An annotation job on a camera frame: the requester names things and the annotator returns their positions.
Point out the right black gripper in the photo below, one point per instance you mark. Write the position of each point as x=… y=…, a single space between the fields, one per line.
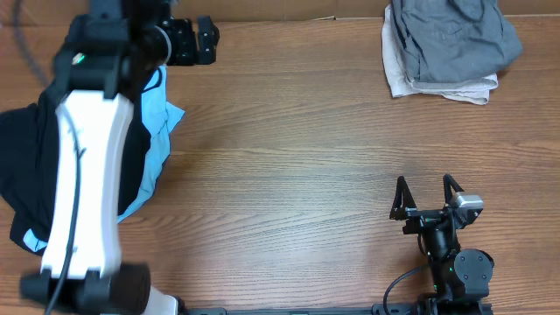
x=403 y=206

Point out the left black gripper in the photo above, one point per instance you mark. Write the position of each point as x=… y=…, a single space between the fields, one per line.
x=185 y=54

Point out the grey shorts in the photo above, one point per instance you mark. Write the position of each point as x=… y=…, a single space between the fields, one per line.
x=450 y=41

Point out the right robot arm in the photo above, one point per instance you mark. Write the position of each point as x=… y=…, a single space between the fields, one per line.
x=460 y=276

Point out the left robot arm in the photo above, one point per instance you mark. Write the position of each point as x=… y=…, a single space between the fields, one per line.
x=100 y=72

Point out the light blue garment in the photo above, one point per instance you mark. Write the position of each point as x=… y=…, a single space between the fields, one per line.
x=160 y=118

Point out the beige folded shorts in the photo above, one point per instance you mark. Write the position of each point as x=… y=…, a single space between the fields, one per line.
x=473 y=91

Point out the black garment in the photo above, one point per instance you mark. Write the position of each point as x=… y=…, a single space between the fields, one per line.
x=29 y=168

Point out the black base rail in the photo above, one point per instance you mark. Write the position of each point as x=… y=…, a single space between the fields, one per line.
x=306 y=311

